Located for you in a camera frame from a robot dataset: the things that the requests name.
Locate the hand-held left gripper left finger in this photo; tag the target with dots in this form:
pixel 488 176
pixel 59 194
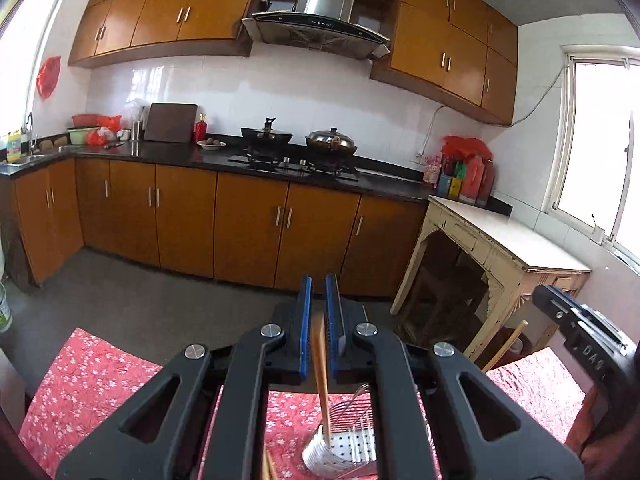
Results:
pixel 306 330

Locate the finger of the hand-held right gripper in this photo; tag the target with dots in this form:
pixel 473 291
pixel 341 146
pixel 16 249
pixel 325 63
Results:
pixel 552 305

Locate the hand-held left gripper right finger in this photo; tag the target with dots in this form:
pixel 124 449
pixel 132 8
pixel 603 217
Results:
pixel 334 330

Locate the light wooden chopstick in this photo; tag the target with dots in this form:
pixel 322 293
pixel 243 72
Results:
pixel 265 467
pixel 510 342

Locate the orange-brown wooden chopstick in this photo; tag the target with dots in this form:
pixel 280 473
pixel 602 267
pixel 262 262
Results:
pixel 273 470
pixel 323 395

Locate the person's right forearm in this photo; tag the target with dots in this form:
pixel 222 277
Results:
pixel 610 435

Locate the cream wooden side table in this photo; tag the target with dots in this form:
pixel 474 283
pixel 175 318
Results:
pixel 500 230

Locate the wooden stool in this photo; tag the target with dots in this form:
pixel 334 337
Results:
pixel 445 305

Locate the dark sauce bottle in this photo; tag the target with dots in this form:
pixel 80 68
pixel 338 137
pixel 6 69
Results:
pixel 488 182

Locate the red plastic jug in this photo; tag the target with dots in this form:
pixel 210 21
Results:
pixel 471 180

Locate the colourful box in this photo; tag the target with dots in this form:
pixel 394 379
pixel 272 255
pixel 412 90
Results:
pixel 450 182

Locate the gas stove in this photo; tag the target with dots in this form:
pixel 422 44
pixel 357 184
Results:
pixel 295 167

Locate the wooden base cabinets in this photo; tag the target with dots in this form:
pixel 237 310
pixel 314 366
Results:
pixel 185 220

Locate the wide white-framed window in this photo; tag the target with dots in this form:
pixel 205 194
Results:
pixel 600 135

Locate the pink packet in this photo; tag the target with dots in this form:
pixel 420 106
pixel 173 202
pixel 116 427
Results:
pixel 431 170

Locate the steel lidded wok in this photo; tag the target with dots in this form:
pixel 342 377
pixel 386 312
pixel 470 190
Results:
pixel 331 140

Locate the black wok with lid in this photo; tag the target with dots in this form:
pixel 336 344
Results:
pixel 266 135

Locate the plate of brown food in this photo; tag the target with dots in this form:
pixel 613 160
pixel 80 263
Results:
pixel 211 145

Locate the red floral tablecloth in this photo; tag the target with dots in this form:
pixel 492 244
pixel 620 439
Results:
pixel 100 385

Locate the red bottle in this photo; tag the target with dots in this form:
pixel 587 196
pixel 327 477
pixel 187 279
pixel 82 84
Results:
pixel 201 130

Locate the black kitchen countertop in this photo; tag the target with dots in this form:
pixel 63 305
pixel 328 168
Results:
pixel 165 152

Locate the dark brown cutting board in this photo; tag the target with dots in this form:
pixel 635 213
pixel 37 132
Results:
pixel 170 122

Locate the steel utensil cup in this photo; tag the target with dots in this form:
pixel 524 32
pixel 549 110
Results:
pixel 135 131

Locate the green plastic basin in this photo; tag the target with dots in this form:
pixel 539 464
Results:
pixel 77 136

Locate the steel sink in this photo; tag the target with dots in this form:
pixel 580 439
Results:
pixel 27 159

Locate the kitchen faucet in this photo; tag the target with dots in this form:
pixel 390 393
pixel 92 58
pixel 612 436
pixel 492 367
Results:
pixel 31 132

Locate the yellow detergent bottle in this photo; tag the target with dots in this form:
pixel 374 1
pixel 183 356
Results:
pixel 14 146

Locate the narrow window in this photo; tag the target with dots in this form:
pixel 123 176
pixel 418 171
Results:
pixel 30 50

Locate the wooden wall cabinets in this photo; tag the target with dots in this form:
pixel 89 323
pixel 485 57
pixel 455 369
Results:
pixel 200 10

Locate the red plastic bag on wall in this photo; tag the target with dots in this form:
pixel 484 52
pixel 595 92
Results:
pixel 48 77

